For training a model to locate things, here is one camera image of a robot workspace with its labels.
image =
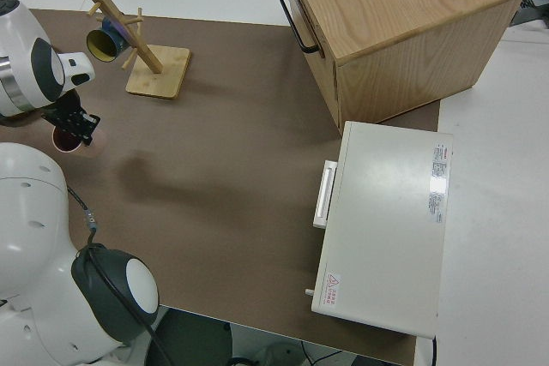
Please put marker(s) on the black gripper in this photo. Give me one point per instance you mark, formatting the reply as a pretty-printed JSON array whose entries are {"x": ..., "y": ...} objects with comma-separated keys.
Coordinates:
[{"x": 66, "y": 115}]

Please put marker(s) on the pink mug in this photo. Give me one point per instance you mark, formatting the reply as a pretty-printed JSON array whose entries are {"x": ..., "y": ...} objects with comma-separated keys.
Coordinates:
[{"x": 96, "y": 145}]

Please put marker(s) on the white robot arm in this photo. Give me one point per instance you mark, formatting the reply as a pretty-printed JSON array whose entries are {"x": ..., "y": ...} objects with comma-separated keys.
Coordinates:
[{"x": 30, "y": 233}]

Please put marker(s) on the wooden mug tree stand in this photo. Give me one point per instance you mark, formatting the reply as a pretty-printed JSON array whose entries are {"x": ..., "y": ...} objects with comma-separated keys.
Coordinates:
[{"x": 158, "y": 74}]

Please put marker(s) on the dark blue mug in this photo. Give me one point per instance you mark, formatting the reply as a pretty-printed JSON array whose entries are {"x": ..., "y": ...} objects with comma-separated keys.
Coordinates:
[{"x": 107, "y": 42}]

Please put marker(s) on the brown table mat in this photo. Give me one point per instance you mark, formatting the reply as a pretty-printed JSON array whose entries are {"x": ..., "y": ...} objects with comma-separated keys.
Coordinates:
[{"x": 236, "y": 160}]

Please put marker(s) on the white toaster oven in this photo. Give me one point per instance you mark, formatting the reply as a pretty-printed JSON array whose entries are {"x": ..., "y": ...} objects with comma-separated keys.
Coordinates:
[{"x": 381, "y": 229}]

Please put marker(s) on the wooden cabinet box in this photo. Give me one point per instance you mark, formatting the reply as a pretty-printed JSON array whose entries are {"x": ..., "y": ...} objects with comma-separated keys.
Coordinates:
[{"x": 407, "y": 36}]

